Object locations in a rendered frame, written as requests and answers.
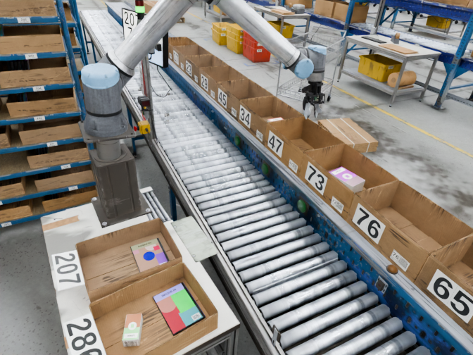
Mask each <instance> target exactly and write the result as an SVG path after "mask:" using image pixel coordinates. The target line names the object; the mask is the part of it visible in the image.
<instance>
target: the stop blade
mask: <svg viewBox="0 0 473 355"><path fill-rule="evenodd" d="M337 261H338V258H336V259H333V260H331V261H328V262H326V263H322V264H320V265H318V266H315V267H313V268H310V269H307V270H305V271H302V272H300V273H297V274H295V275H292V276H290V277H287V278H284V279H282V280H279V281H277V282H274V283H272V284H270V285H267V286H264V287H261V288H259V289H256V290H254V291H253V295H254V294H257V293H259V292H262V291H264V290H267V289H269V288H271V287H275V286H277V285H280V284H282V283H284V282H287V281H290V280H293V279H294V278H297V277H300V276H302V275H305V274H307V273H310V272H312V271H314V270H317V269H319V268H322V267H325V266H328V265H329V264H332V263H335V262H337Z"/></svg>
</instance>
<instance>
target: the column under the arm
mask: <svg viewBox="0 0 473 355"><path fill-rule="evenodd" d="M120 150H121V155H120V157H118V158H116V159H113V160H109V161H106V160H102V159H100V158H99V156H98V153H97V149H92V150H90V151H89V155H90V159H91V162H92V168H93V171H94V177H95V180H96V186H97V189H98V193H99V196H98V197H94V198H91V201H92V204H93V207H94V210H95V211H96V214H97V217H98V219H99V222H100V224H101V227H102V228H106V227H108V226H111V225H115V224H118V223H121V222H124V221H126V220H131V219H133V218H137V217H139V216H143V215H146V214H149V213H153V211H152V210H151V208H150V206H149V205H148V203H147V202H146V200H145V198H144V196H143V195H142V193H141V192H140V190H139V184H138V179H137V169H136V164H135V159H134V157H133V155H132V153H131V152H130V150H129V149H128V148H127V146H126V144H124V143H122V144H120Z"/></svg>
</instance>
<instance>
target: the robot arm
mask: <svg viewBox="0 0 473 355"><path fill-rule="evenodd" d="M196 1H198V0H159V1H158V2H157V4H156V5H155V6H154V7H153V8H152V9H151V10H150V11H149V12H148V13H147V14H146V16H145V17H144V18H143V19H142V20H141V22H140V23H139V24H138V25H137V26H136V27H135V28H134V29H133V31H132V32H131V33H130V34H129V35H128V36H127V38H126V39H125V40H124V41H123V42H122V44H121V45H120V46H119V47H118V48H117V49H116V50H115V51H114V50H109V51H108V52H107V53H106V54H105V55H104V56H103V58H102V59H101V60H100V61H98V62H97V63H95V64H89V65H87V66H85V67H83V68H82V70H81V80H82V86H83V92H84V101H85V106H86V111H87V114H86V117H85V120H84V131H85V132H86V133H87V134H89V135H92V136H95V137H114V136H117V135H121V134H122V133H124V132H126V131H127V129H128V124H127V120H126V118H125V116H124V114H123V112H122V103H121V92H122V89H123V87H124V86H125V85H126V84H127V83H128V82H129V81H130V80H131V78H132V77H133V76H134V75H135V71H134V68H135V67H136V66H137V65H138V64H139V63H140V62H141V61H142V60H143V58H144V57H145V56H146V55H147V54H148V53H149V52H150V51H151V50H152V48H154V46H155V45H157V43H159V41H160V40H161V39H162V38H163V37H164V36H165V35H166V34H167V32H168V31H169V30H170V29H171V28H172V27H173V26H174V25H175V23H176V22H177V21H178V20H179V19H180V18H181V17H182V16H183V15H184V14H185V13H186V12H187V11H188V10H189V9H190V8H191V6H192V5H193V4H194V3H195V2H196ZM204 1H205V2H206V3H207V4H208V5H216V6H217V7H218V8H219V9H220V10H221V11H222V12H224V13H225V14H226V15H227V16H228V17H230V18H231V19H232V20H233V21H234V22H235V23H236V24H237V25H239V26H240V27H241V28H242V29H243V30H245V31H246V32H247V33H248V34H250V36H252V38H254V39H255V40H256V41H257V42H259V43H260V44H261V45H262V46H263V47H265V48H266V49H267V50H268V51H269V52H270V53H271V54H272V55H273V56H275V57H276V58H277V59H278V60H280V61H281V62H282V67H283V69H286V70H287V69H289V70H290V71H291V72H293V73H294V74H295V76H296V77H298V78H300V79H306V80H307V81H308V84H310V85H308V86H307V87H304V88H303V89H302V93H306V94H305V97H304V99H303V113H304V116H305V119H307V117H308V115H310V104H311V105H313V106H314V115H315V117H317V115H318V113H321V112H322V109H321V108H320V105H319V104H322V103H323V104H324V101H323V96H324V98H325V93H323V92H321V88H322V85H323V82H322V81H323V80H324V70H325V61H326V55H327V54H326V52H327V49H326V47H324V46H319V45H310V46H308V49H297V48H295V47H294V46H293V45H292V44H291V43H290V42H289V41H287V40H286V39H285V38H284V37H283V36H282V35H281V34H279V33H278V31H276V29H274V28H273V26H271V25H270V24H269V23H268V22H267V21H266V20H265V19H263V18H262V17H261V16H260V15H259V14H258V13H257V12H255V11H254V10H253V9H252V8H251V7H250V6H249V5H248V4H247V3H246V2H245V1H244V0H204ZM309 103H310V104H309Z"/></svg>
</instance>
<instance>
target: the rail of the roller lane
mask: <svg viewBox="0 0 473 355"><path fill-rule="evenodd" d="M78 12H79V16H80V18H81V20H82V22H83V24H84V26H85V27H86V29H87V32H88V33H89V35H90V37H91V39H92V40H93V42H94V44H95V46H96V48H97V49H98V51H99V53H100V54H102V56H104V55H105V52H104V50H103V49H102V47H101V45H100V44H99V42H98V40H97V38H96V37H95V35H94V33H93V32H92V30H91V28H90V27H89V25H88V24H87V21H86V20H85V19H84V17H83V15H82V14H81V12H80V11H78ZM121 93H122V95H123V96H124V98H125V101H126V102H127V104H128V106H129V108H130V109H131V111H132V113H133V115H134V117H135V118H136V120H137V122H140V121H143V118H142V114H141V112H140V110H139V109H138V107H137V105H136V104H135V102H134V100H133V99H132V97H131V96H130V93H129V92H128V91H127V89H126V87H125V86H124V87H123V89H122V92H121ZM152 142H153V151H154V153H155V155H156V157H157V159H158V160H159V162H160V164H161V165H162V167H163V170H164V171H165V173H166V175H167V177H168V179H169V180H170V182H171V184H172V186H173V187H174V189H175V191H176V193H177V195H178V197H179V199H180V201H181V202H182V204H183V206H184V207H185V209H186V211H187V213H188V215H189V216H192V217H193V219H194V220H195V221H196V222H197V224H198V225H199V227H200V228H201V229H202V231H203V232H204V233H205V235H206V237H207V238H208V239H209V240H210V242H211V243H212V244H213V246H214V247H215V248H216V250H217V251H218V254H216V255H214V256H212V258H213V260H214V262H215V264H216V266H217V268H218V270H219V271H220V273H221V275H222V277H223V278H224V280H225V282H226V284H227V286H228V288H229V290H230V292H231V293H232V295H233V297H234V298H235V300H236V302H237V304H238V306H239V308H240V309H241V312H242V313H243V315H244V317H245V319H246V320H247V322H248V324H249V326H250V327H251V329H252V331H253V334H254V335H255V336H256V339H257V340H258V342H259V344H260V346H261V348H262V349H263V351H264V353H265V355H285V353H284V352H283V350H282V348H281V347H280V345H279V343H278V341H276V344H275V347H273V345H272V337H273V334H272V331H271V330H270V328H269V327H268V325H267V323H266V322H265V320H264V318H263V317H262V315H261V313H260V312H259V310H258V308H257V306H256V305H255V303H254V301H253V300H252V298H251V296H250V294H249V293H248V291H247V290H246V288H245V287H244V284H243V283H242V281H241V280H240V278H239V276H238V275H237V273H236V271H235V269H234V268H233V266H232V265H231V263H230V262H229V259H228V258H227V256H226V255H225V253H224V251H223V250H222V248H221V246H220V244H219V243H218V241H217V240H216V238H215V236H214V234H213V233H212V231H211V229H210V228H209V226H208V224H207V222H206V221H205V219H204V218H203V216H202V215H201V212H200V211H199V209H198V208H197V206H196V204H195V203H194V201H193V199H192V198H191V196H190V194H189V193H188V191H187V189H186V187H185V186H184V184H183V183H182V181H181V179H180V178H179V175H178V174H177V172H176V171H175V169H174V168H173V166H172V164H171V162H170V161H169V159H168V157H167V156H166V154H165V152H164V151H163V149H162V147H161V146H160V144H159V143H157V141H156V139H154V138H153V139H152Z"/></svg>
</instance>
